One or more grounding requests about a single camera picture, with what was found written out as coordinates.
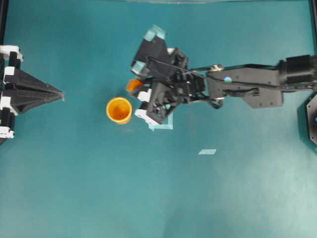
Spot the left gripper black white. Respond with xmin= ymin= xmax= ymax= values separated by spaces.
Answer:
xmin=0 ymin=46 xmax=64 ymax=139

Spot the black frame rail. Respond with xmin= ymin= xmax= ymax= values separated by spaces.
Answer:
xmin=309 ymin=0 xmax=317 ymax=54
xmin=0 ymin=0 xmax=9 ymax=45

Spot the teal tape strip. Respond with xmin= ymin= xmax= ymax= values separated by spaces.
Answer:
xmin=199 ymin=149 xmax=216 ymax=155

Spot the orange plastic cup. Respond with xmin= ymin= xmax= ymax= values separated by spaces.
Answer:
xmin=106 ymin=97 xmax=133 ymax=124

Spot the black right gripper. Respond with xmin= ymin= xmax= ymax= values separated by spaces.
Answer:
xmin=134 ymin=48 xmax=206 ymax=125

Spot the black right frame rail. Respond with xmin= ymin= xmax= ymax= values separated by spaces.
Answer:
xmin=309 ymin=0 xmax=317 ymax=54

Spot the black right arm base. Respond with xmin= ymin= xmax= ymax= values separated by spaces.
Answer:
xmin=297 ymin=93 xmax=317 ymax=153

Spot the orange block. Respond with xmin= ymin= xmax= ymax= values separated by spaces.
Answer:
xmin=126 ymin=79 xmax=144 ymax=92

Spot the teal tape corner marker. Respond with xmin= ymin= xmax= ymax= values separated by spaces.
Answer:
xmin=149 ymin=113 xmax=173 ymax=131

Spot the black left frame rail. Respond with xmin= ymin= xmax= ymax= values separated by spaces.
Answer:
xmin=0 ymin=0 xmax=9 ymax=45

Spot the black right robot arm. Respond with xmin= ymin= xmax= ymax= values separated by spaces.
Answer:
xmin=132 ymin=49 xmax=317 ymax=125

